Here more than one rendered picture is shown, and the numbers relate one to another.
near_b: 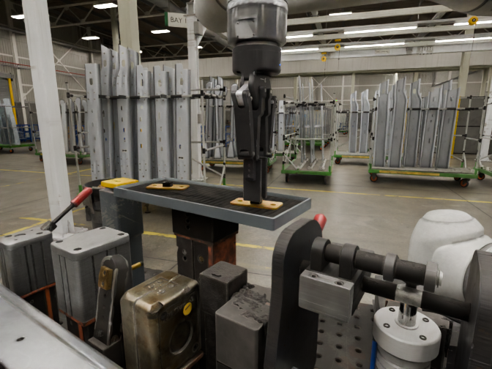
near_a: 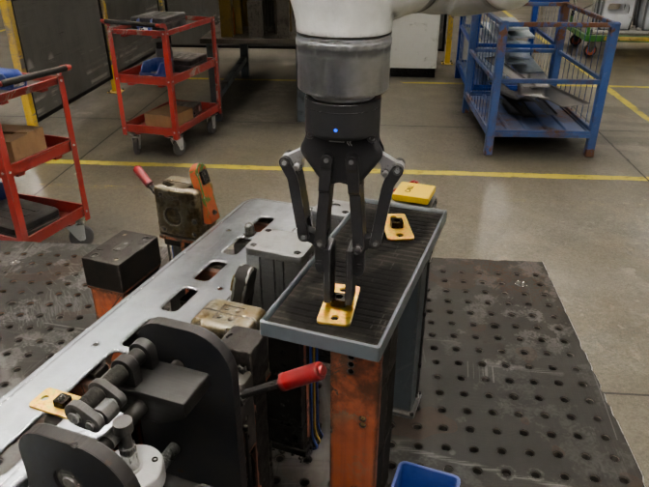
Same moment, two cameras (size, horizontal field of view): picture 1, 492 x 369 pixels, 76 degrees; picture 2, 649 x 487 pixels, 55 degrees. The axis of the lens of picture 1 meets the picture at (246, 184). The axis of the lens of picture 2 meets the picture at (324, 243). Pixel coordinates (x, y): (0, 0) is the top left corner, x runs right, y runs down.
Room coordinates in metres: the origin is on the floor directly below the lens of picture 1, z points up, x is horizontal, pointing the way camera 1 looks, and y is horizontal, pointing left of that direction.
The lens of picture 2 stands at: (0.36, -0.61, 1.56)
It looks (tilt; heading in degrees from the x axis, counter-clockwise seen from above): 28 degrees down; 77
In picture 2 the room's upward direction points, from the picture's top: straight up
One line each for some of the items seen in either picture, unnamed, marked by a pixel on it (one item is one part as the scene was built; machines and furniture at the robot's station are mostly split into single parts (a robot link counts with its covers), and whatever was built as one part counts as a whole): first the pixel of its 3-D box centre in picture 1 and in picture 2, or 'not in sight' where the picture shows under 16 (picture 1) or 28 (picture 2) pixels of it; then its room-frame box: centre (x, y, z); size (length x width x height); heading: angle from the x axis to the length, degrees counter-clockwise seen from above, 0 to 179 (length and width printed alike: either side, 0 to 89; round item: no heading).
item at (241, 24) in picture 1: (257, 28); (343, 64); (0.51, -0.02, 1.43); 0.09 x 0.09 x 0.06
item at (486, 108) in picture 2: not in sight; (528, 73); (3.04, 3.90, 0.47); 1.20 x 0.80 x 0.95; 74
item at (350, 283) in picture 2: (258, 177); (351, 272); (0.52, -0.02, 1.20); 0.03 x 0.01 x 0.07; 66
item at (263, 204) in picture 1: (256, 200); (339, 300); (0.51, -0.02, 1.17); 0.08 x 0.04 x 0.01; 66
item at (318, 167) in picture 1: (311, 137); not in sight; (7.06, -1.46, 0.88); 1.91 x 1.00 x 1.76; 163
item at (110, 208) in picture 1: (127, 274); (406, 310); (0.71, 0.29, 0.92); 0.08 x 0.08 x 0.44; 57
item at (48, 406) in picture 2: not in sight; (63, 401); (0.16, 0.07, 1.01); 0.08 x 0.04 x 0.01; 146
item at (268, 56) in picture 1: (256, 79); (342, 138); (0.51, -0.02, 1.36); 0.08 x 0.07 x 0.09; 156
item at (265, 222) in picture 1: (205, 197); (368, 263); (0.57, 0.08, 1.16); 0.37 x 0.14 x 0.02; 57
